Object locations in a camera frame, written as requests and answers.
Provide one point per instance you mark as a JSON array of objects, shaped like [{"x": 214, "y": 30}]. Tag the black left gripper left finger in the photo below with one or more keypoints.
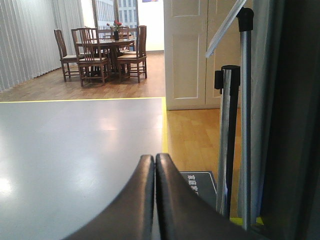
[{"x": 130, "y": 215}]

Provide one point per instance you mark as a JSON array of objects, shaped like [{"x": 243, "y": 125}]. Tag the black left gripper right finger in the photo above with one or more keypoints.
[{"x": 182, "y": 215}]

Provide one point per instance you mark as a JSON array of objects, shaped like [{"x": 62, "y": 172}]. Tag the dark floor mat sign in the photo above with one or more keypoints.
[{"x": 203, "y": 184}]

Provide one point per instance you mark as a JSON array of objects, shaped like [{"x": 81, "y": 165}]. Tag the wooden dining chair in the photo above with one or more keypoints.
[
  {"x": 139, "y": 57},
  {"x": 65, "y": 58},
  {"x": 89, "y": 73}
]

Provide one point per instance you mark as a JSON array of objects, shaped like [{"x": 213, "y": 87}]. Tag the wooden dining table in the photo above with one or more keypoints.
[{"x": 110, "y": 47}]

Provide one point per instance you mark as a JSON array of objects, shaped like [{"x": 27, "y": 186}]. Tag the white panelled door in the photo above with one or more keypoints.
[{"x": 189, "y": 26}]

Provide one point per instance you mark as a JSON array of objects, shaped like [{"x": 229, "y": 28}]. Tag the flower vase with red flowers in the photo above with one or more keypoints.
[{"x": 115, "y": 29}]

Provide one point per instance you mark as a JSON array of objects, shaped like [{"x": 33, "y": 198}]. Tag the silver sign stand pole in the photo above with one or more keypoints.
[{"x": 245, "y": 24}]

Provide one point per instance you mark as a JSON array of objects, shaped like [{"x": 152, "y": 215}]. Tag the chrome barrier stanchion post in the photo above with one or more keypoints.
[{"x": 227, "y": 81}]

